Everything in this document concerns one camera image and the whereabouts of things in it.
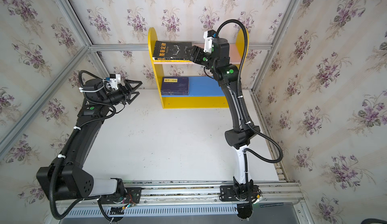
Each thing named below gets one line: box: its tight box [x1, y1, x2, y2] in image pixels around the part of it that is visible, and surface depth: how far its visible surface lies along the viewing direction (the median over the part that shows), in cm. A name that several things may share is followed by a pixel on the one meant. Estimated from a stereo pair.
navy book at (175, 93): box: [161, 91, 189, 96], surface depth 98 cm
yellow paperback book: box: [153, 60, 193, 63], surface depth 79 cm
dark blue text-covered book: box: [161, 76, 189, 91], surface depth 103 cm
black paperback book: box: [152, 40, 193, 61], surface depth 81 cm
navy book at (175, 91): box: [161, 89, 189, 94], surface depth 98 cm
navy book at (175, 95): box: [161, 93, 190, 98], surface depth 100 cm
